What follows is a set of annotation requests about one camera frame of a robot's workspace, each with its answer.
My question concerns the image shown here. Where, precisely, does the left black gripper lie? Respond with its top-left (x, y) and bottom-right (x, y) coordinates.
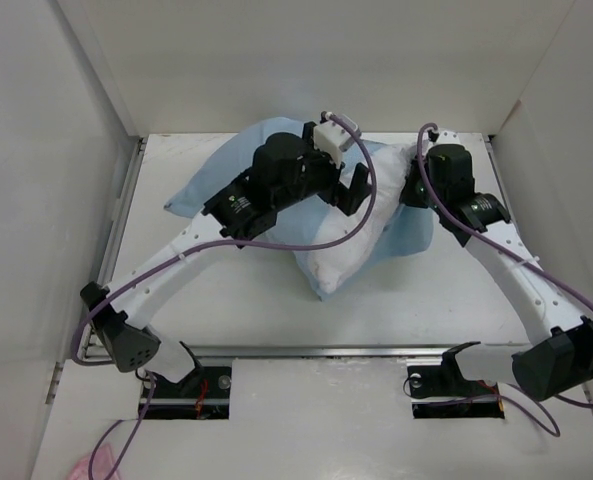
top-left (273, 124), bottom-right (373, 216)

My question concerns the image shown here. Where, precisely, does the white pillow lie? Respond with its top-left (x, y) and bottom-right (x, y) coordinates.
top-left (290, 144), bottom-right (420, 296)

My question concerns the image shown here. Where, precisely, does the blue pillowcase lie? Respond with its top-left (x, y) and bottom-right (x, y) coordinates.
top-left (164, 117), bottom-right (433, 300)

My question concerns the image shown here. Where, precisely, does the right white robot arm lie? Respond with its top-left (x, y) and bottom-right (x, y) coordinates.
top-left (400, 143), bottom-right (593, 401)

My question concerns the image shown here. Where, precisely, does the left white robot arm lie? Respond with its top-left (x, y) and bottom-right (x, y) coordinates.
top-left (80, 112), bottom-right (377, 397)

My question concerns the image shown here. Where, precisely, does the pink cloth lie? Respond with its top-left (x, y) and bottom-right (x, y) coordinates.
top-left (66, 444), bottom-right (121, 480)

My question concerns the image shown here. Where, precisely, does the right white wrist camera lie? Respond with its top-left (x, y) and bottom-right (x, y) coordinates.
top-left (427, 128), bottom-right (462, 148)

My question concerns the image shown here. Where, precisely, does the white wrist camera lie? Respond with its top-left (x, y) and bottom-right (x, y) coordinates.
top-left (312, 111), bottom-right (362, 170)
top-left (427, 128), bottom-right (462, 148)

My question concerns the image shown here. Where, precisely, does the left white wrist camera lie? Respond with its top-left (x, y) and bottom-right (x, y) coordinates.
top-left (312, 111), bottom-right (362, 170)

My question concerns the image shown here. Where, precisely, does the aluminium front rail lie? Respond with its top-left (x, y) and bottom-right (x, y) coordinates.
top-left (83, 343), bottom-right (560, 359)

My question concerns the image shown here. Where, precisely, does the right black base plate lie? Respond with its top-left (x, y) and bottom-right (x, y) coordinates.
top-left (404, 364), bottom-right (505, 420)

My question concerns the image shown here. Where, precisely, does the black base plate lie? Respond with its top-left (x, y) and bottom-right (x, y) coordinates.
top-left (404, 364), bottom-right (505, 420)
top-left (137, 365), bottom-right (232, 420)

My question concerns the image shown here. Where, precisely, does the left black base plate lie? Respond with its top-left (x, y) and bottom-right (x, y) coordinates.
top-left (137, 365), bottom-right (232, 420)

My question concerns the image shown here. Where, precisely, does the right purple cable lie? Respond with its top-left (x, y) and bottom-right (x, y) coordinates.
top-left (418, 122), bottom-right (593, 437)

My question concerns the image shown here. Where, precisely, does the purple cable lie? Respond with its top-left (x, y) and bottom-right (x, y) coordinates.
top-left (418, 122), bottom-right (593, 437)
top-left (70, 112), bottom-right (378, 480)

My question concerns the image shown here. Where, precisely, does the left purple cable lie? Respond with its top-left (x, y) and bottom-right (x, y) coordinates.
top-left (70, 112), bottom-right (378, 480)

